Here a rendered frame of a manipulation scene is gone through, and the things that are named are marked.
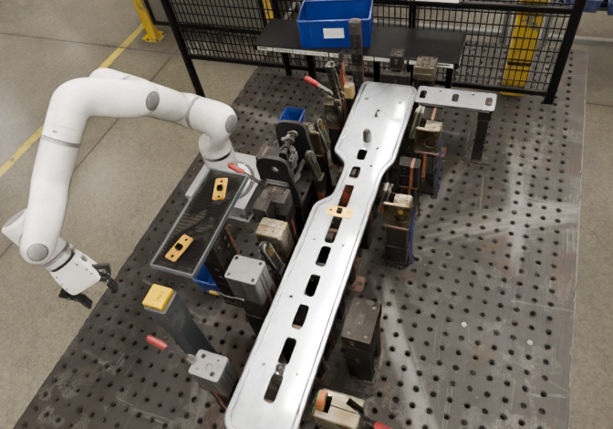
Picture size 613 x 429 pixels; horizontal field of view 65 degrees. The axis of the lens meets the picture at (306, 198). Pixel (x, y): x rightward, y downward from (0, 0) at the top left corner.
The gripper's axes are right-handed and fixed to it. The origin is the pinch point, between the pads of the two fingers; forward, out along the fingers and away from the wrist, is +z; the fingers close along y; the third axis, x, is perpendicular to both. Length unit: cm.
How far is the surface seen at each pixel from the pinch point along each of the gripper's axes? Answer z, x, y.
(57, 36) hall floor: -53, -396, 81
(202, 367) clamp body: 18.8, 26.6, -20.3
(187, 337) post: 21.3, 9.3, -13.7
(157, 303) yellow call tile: 2.7, 14.9, -18.1
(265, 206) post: 10, -11, -51
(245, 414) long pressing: 30, 36, -25
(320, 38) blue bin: -2, -90, -99
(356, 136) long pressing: 21, -41, -88
